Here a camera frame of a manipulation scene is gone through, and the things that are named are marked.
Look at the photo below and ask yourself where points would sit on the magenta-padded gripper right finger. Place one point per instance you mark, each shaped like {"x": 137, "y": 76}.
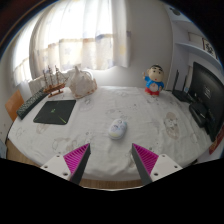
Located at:
{"x": 156, "y": 164}

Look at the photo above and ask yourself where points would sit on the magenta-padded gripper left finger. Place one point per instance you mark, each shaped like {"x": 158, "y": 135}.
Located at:
{"x": 63, "y": 164}

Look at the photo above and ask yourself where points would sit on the white cartoon-print computer mouse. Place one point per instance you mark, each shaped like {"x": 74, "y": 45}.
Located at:
{"x": 117, "y": 129}

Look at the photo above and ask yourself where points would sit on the black mouse pad green lines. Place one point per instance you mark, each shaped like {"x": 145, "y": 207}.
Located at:
{"x": 55, "y": 111}

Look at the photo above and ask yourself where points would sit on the white printed tablecloth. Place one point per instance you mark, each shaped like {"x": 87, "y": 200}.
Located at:
{"x": 146, "y": 123}

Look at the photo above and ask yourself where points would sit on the red flat item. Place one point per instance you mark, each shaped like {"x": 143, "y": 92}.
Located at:
{"x": 217, "y": 141}

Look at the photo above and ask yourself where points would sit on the small black device box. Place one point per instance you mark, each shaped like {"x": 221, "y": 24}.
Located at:
{"x": 198, "y": 113}

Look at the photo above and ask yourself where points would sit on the black computer keyboard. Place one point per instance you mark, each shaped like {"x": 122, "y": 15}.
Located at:
{"x": 30, "y": 103}

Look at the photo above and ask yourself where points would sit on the black router with antennas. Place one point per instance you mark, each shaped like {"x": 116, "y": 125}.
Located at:
{"x": 181, "y": 95}

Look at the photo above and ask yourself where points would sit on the orange wooden chair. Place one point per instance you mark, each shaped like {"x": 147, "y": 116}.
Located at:
{"x": 14, "y": 105}

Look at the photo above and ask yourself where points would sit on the wooden model sailing ship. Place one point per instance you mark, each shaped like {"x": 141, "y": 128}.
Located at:
{"x": 55, "y": 87}

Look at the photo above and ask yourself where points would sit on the cartoon boy figurine red blue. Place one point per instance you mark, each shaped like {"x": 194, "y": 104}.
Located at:
{"x": 154, "y": 81}

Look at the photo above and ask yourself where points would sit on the white radiator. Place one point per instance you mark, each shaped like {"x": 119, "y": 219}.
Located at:
{"x": 35, "y": 86}

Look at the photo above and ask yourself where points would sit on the black computer monitor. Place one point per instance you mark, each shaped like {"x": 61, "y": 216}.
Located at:
{"x": 208, "y": 93}

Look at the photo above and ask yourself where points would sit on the white sheer curtain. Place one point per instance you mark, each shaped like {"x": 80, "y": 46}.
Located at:
{"x": 76, "y": 36}

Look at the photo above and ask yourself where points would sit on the white wall shelf unit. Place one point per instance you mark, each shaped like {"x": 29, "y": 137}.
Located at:
{"x": 195, "y": 46}

